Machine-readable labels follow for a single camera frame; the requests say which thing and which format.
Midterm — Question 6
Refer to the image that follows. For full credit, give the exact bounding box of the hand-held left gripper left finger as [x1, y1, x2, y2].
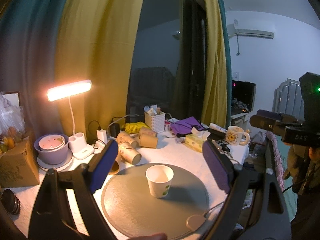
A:
[28, 139, 119, 240]

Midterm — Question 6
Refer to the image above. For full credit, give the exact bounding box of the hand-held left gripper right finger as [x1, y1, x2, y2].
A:
[202, 140, 292, 240]

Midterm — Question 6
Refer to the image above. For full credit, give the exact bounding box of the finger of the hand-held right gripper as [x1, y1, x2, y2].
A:
[250, 114, 287, 134]
[257, 109, 304, 124]

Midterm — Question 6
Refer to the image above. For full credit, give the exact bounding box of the white paper cup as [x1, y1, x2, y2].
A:
[145, 165, 174, 199]

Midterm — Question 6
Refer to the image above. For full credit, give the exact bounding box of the brown paper cup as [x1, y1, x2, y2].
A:
[139, 134, 159, 148]
[109, 159, 121, 175]

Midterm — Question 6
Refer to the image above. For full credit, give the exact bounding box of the white radiator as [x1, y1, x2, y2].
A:
[272, 78, 304, 120]

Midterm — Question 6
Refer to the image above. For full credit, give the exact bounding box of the bunch of keys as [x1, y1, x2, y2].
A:
[217, 141, 233, 158]

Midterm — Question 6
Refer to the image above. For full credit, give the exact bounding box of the white charger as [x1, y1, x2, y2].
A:
[97, 129, 108, 144]

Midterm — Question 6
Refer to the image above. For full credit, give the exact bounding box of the white desk lamp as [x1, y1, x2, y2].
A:
[47, 79, 94, 160]

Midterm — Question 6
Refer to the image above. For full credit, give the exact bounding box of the cartoon print mug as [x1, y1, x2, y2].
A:
[226, 126, 251, 146]

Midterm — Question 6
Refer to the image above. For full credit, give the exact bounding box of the yellow tissue box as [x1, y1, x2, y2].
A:
[184, 134, 208, 153]

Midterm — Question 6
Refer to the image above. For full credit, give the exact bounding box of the black monitor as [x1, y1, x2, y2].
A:
[231, 80, 257, 113]

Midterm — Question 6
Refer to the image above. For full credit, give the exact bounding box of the pink blanket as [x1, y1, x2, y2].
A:
[266, 132, 286, 193]

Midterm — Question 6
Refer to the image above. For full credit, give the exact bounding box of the black power adapter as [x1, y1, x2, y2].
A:
[110, 123, 121, 138]

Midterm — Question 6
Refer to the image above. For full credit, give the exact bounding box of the white plate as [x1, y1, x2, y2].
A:
[37, 152, 74, 169]

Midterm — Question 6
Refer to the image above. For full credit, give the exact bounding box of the grey round mat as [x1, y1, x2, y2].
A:
[101, 164, 210, 239]

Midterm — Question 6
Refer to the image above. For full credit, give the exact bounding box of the white tube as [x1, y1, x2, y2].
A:
[209, 123, 229, 133]

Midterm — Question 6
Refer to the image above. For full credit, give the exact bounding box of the yellow plastic bag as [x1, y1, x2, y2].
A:
[124, 121, 151, 134]

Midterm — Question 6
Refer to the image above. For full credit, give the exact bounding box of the purple bowl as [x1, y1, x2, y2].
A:
[34, 133, 70, 165]

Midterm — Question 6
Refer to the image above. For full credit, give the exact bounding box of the round beige pad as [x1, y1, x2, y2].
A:
[185, 215, 207, 230]

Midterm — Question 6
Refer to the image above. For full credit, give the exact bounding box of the purple cloth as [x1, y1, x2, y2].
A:
[170, 116, 208, 136]

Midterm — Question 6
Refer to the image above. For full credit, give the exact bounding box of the pink bowl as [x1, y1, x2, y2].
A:
[39, 134, 66, 152]

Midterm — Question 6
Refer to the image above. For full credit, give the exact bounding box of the white woven basket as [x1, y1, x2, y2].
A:
[144, 111, 166, 133]

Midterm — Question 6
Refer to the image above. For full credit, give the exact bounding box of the narrow yellow curtain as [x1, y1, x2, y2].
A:
[200, 0, 228, 128]

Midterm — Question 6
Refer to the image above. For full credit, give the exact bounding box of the narrow teal curtain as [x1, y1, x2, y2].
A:
[216, 0, 233, 128]

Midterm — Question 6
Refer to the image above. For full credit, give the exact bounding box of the person's dark clothing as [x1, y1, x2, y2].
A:
[284, 145, 320, 240]

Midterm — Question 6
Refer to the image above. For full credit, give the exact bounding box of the white air conditioner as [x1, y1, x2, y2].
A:
[226, 24, 275, 40]

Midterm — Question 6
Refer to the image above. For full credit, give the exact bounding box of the cardboard box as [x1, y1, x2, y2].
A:
[0, 136, 40, 188]

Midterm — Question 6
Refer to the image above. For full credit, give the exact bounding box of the clear bag of oranges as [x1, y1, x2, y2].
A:
[0, 91, 26, 155]

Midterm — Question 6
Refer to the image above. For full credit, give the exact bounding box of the dark glass door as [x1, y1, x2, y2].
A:
[126, 0, 208, 123]

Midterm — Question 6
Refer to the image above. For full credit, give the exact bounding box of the wide yellow curtain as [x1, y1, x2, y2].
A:
[54, 0, 148, 144]

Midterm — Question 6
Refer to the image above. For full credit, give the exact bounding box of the wide teal curtain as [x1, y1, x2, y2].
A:
[0, 0, 75, 140]

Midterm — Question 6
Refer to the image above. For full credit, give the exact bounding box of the white cable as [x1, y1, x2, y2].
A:
[204, 199, 227, 217]

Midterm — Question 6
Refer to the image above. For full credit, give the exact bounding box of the black cable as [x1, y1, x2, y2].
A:
[88, 120, 101, 143]

